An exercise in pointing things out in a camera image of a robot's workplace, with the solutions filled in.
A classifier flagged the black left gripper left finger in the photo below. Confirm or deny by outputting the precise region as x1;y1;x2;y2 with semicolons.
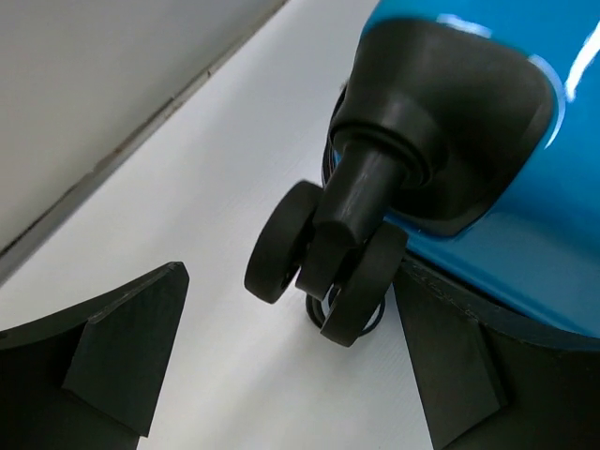
1;262;189;449

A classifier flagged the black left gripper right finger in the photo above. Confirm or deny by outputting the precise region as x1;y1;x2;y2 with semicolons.
394;264;599;449

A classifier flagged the blue kids suitcase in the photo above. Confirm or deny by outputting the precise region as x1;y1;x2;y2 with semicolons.
244;1;599;346

